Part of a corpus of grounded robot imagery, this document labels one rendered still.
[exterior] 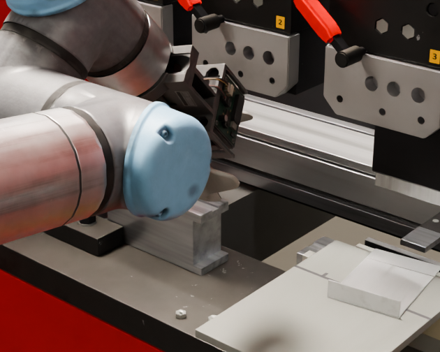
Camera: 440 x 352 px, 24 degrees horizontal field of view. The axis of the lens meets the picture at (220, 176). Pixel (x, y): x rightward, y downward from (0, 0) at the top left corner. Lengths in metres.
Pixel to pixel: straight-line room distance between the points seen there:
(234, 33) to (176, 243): 0.35
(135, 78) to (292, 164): 0.78
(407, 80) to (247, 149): 0.59
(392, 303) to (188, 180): 0.48
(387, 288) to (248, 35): 0.34
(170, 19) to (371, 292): 0.45
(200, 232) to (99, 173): 0.78
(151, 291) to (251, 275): 0.14
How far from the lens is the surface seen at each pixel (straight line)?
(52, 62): 0.77
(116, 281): 1.42
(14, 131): 0.62
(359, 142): 1.59
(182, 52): 0.87
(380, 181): 1.22
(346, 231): 3.46
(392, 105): 1.12
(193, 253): 1.42
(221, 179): 0.98
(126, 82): 0.84
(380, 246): 1.26
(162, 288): 1.40
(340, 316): 1.11
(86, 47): 0.79
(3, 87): 0.76
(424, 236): 1.28
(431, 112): 1.10
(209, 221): 1.43
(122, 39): 0.81
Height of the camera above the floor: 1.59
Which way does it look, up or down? 24 degrees down
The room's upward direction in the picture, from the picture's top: straight up
